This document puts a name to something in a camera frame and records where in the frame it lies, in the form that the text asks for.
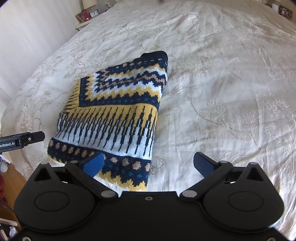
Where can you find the wooden picture frame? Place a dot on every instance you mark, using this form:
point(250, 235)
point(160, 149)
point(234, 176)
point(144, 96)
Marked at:
point(79, 17)

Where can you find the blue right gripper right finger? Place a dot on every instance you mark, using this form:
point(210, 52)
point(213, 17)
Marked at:
point(204, 164)

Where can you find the white bedside table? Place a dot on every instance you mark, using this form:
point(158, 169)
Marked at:
point(84, 24)

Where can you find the items on right nightstand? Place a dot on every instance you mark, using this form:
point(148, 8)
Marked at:
point(285, 8)

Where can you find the white floral embroidered bedspread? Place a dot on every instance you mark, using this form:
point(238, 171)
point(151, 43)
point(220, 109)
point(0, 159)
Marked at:
point(230, 92)

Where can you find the small alarm clock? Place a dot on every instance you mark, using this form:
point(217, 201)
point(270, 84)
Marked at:
point(94, 13)

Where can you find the white table lamp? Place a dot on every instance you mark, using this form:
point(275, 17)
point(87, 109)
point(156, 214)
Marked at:
point(88, 3)

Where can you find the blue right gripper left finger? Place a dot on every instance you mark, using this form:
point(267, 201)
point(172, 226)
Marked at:
point(93, 164)

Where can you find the navy yellow patterned knit sweater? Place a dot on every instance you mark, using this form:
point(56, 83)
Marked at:
point(114, 111)

